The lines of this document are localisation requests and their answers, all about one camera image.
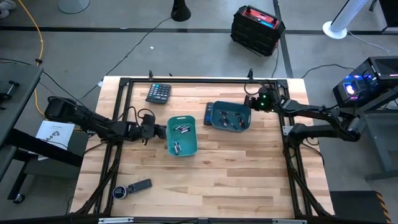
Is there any dark grey computer stand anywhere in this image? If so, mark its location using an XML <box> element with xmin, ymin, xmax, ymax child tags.
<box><xmin>357</xmin><ymin>90</ymin><xmax>398</xmax><ymax>181</ymax></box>

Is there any right wrist cable loop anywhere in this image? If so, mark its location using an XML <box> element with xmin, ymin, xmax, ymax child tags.
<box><xmin>243</xmin><ymin>80</ymin><xmax>266</xmax><ymax>96</ymax></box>

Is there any black rectangular device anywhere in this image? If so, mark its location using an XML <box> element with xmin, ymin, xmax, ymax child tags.
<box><xmin>127</xmin><ymin>179</ymin><xmax>153</xmax><ymax>195</ymax></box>

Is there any black and red toolbox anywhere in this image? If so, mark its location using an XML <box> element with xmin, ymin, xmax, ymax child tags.
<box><xmin>230</xmin><ymin>4</ymin><xmax>286</xmax><ymax>57</ymax></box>

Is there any white floor cable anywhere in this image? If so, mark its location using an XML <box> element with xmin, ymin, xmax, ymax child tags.
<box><xmin>346</xmin><ymin>30</ymin><xmax>391</xmax><ymax>56</ymax></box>

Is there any black mat yellow-striped edge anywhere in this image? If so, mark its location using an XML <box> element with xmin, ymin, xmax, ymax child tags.
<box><xmin>329</xmin><ymin>190</ymin><xmax>389</xmax><ymax>223</ymax></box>

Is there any white shoe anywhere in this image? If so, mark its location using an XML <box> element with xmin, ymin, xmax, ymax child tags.
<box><xmin>0</xmin><ymin>0</ymin><xmax>17</xmax><ymax>18</ymax></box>

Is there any wrist cable loop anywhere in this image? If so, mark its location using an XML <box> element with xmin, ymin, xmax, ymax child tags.
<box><xmin>243</xmin><ymin>80</ymin><xmax>266</xmax><ymax>96</ymax></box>
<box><xmin>126</xmin><ymin>106</ymin><xmax>156</xmax><ymax>126</ymax></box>

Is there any silver table bracket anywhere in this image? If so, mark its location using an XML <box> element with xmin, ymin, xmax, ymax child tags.
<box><xmin>272</xmin><ymin>218</ymin><xmax>308</xmax><ymax>224</ymax></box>
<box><xmin>98</xmin><ymin>217</ymin><xmax>134</xmax><ymax>224</ymax></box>

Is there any white round base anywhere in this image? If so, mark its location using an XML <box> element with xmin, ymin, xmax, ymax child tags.
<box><xmin>58</xmin><ymin>0</ymin><xmax>91</xmax><ymax>14</ymax></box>

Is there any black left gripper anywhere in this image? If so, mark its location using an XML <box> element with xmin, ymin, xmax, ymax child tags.
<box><xmin>136</xmin><ymin>114</ymin><xmax>168</xmax><ymax>142</ymax></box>

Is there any black floor cable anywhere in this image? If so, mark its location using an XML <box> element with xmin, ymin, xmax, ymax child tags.
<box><xmin>0</xmin><ymin>57</ymin><xmax>72</xmax><ymax>100</ymax></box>
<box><xmin>271</xmin><ymin>46</ymin><xmax>280</xmax><ymax>78</ymax></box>
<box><xmin>81</xmin><ymin>17</ymin><xmax>172</xmax><ymax>99</ymax></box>
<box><xmin>300</xmin><ymin>63</ymin><xmax>355</xmax><ymax>79</ymax></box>

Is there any white tower fan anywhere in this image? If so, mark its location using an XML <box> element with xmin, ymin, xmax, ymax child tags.
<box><xmin>322</xmin><ymin>0</ymin><xmax>369</xmax><ymax>40</ymax></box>

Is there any grey side table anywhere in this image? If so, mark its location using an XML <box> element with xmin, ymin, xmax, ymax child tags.
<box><xmin>0</xmin><ymin>63</ymin><xmax>44</xmax><ymax>147</ymax></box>

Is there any black table leg beam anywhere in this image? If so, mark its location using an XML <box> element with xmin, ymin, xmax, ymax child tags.
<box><xmin>12</xmin><ymin>128</ymin><xmax>84</xmax><ymax>168</ymax></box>

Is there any round black silver-rimmed tin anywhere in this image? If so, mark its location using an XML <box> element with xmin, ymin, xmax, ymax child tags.
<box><xmin>112</xmin><ymin>185</ymin><xmax>128</xmax><ymax>200</ymax></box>

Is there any white paper sheet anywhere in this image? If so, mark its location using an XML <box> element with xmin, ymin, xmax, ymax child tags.
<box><xmin>35</xmin><ymin>120</ymin><xmax>76</xmax><ymax>161</ymax></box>

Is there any yellow extension cable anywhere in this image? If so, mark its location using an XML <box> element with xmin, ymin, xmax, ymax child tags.
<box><xmin>17</xmin><ymin>0</ymin><xmax>47</xmax><ymax>116</ymax></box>

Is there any black stand base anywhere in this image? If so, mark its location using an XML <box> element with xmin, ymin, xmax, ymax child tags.
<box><xmin>170</xmin><ymin>0</ymin><xmax>192</xmax><ymax>22</ymax></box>

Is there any black remote control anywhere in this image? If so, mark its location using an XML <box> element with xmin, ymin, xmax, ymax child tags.
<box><xmin>203</xmin><ymin>101</ymin><xmax>215</xmax><ymax>127</ymax></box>

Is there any dark teal plastic bin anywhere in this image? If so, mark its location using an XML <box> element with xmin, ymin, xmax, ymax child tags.
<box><xmin>210</xmin><ymin>100</ymin><xmax>252</xmax><ymax>133</ymax></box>

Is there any black table clamp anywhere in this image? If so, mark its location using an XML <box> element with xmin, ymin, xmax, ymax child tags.
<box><xmin>0</xmin><ymin>80</ymin><xmax>21</xmax><ymax>103</ymax></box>

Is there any black lit computer tower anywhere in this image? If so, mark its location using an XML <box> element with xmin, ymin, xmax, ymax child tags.
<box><xmin>332</xmin><ymin>55</ymin><xmax>398</xmax><ymax>108</ymax></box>

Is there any black desk calculator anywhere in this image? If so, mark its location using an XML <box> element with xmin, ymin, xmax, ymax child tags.
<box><xmin>145</xmin><ymin>82</ymin><xmax>172</xmax><ymax>105</ymax></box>

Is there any left wrist cable loop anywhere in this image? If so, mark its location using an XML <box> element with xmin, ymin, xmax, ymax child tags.
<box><xmin>126</xmin><ymin>106</ymin><xmax>156</xmax><ymax>126</ymax></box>

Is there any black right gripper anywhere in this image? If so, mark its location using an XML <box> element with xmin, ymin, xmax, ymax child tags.
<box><xmin>244</xmin><ymin>87</ymin><xmax>281</xmax><ymax>113</ymax></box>

